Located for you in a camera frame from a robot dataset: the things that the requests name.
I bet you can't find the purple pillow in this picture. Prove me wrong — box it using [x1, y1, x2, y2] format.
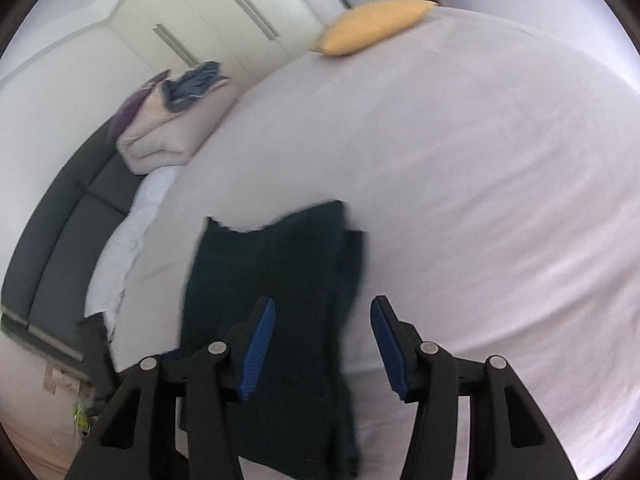
[110, 71, 168, 141]

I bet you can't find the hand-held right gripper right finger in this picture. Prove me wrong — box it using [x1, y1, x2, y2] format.
[370, 296, 580, 480]

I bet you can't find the folded beige duvet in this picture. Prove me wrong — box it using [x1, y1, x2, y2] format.
[116, 77, 237, 176]

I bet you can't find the dark green sweater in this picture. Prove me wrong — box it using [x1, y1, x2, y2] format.
[176, 200, 366, 480]

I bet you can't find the cream wardrobe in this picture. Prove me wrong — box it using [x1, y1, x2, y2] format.
[107, 0, 351, 96]

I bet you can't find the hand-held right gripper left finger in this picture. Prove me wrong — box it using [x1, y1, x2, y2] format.
[64, 296, 276, 480]

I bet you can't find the yellow pillow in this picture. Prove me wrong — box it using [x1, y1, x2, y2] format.
[309, 0, 438, 57]

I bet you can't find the dark grey sofa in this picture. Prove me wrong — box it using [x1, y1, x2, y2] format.
[0, 122, 133, 361]

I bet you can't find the white bed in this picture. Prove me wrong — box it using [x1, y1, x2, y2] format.
[112, 6, 640, 480]

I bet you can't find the blue grey cloth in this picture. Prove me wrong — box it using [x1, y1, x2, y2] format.
[161, 61, 231, 113]

